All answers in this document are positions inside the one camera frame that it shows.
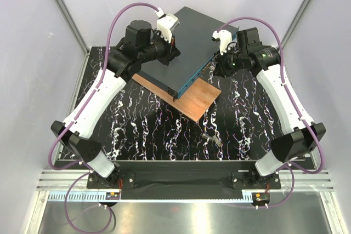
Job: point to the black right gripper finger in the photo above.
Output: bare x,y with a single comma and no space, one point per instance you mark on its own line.
218,57
219,72

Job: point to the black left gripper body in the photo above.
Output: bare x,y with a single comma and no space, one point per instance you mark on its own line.
160,50

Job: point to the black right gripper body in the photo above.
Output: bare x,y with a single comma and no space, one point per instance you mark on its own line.
231,62

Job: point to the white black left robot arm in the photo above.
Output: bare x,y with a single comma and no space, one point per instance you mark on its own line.
141,44

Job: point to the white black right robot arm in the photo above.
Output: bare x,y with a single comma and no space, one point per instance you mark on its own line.
299,130

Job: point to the wooden board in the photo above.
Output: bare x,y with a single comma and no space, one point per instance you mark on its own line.
196,100

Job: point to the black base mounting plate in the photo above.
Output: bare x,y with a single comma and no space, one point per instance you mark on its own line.
184,180

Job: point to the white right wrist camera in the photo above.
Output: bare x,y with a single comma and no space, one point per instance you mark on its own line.
224,37

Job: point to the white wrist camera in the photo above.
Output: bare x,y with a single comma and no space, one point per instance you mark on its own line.
224,37
166,24

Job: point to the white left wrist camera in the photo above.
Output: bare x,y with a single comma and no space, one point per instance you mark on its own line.
166,24

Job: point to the dark grey network switch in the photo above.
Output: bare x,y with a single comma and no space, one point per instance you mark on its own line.
193,38

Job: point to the left aluminium frame post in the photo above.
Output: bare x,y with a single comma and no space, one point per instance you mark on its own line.
72,26

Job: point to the aluminium frame post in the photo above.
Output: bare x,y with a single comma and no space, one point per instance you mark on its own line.
72,26
299,12

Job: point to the right aluminium frame post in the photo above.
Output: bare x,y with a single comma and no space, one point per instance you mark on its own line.
299,12

